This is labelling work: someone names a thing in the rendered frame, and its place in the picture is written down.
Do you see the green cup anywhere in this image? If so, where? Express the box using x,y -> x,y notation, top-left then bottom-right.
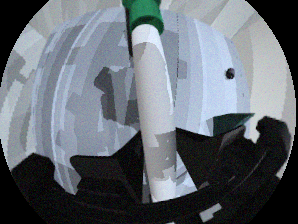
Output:
121,0 -> 165,35

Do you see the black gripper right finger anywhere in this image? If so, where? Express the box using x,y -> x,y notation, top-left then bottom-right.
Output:
176,124 -> 246,190

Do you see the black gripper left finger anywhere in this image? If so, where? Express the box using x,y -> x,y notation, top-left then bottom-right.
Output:
69,129 -> 144,204

